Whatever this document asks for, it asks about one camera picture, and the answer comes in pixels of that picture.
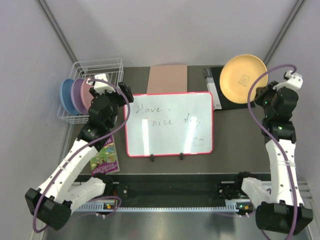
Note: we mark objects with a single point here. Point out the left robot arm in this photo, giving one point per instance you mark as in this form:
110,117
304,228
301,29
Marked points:
54,201

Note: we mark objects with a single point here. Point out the blue plate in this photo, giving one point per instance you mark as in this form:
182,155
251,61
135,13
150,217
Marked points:
65,97

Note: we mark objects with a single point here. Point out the grey slotted cable duct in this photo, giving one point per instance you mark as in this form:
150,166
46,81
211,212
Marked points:
227,206

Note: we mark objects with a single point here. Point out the yellow bear plate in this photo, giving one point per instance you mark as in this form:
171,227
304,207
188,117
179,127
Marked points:
238,75

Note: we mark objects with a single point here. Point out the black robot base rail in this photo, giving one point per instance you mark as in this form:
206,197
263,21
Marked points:
178,190

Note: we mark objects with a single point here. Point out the white wire dish rack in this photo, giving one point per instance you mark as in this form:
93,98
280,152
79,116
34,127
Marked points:
89,68

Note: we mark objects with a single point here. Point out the red framed whiteboard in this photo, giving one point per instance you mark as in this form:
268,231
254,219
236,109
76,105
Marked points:
170,124

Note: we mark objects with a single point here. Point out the pink plate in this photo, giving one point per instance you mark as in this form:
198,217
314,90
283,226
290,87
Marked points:
85,95

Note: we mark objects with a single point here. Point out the purple treehouse children's book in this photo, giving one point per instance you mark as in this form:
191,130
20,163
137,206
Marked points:
106,160

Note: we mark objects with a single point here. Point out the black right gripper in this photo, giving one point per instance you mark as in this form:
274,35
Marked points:
261,91

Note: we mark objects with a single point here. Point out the brown cardboard sheet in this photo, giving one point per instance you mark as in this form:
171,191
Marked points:
167,79

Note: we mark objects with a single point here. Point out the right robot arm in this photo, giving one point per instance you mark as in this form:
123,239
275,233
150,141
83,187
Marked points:
281,209

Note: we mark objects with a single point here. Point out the black folder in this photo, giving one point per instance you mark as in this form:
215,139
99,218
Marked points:
220,102

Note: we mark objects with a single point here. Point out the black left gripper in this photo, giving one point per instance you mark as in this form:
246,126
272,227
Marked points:
121,101

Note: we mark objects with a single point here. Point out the purple plate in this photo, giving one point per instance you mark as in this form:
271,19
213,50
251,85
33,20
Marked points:
76,96

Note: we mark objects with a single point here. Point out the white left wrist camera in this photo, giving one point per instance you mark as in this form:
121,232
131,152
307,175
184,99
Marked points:
99,83

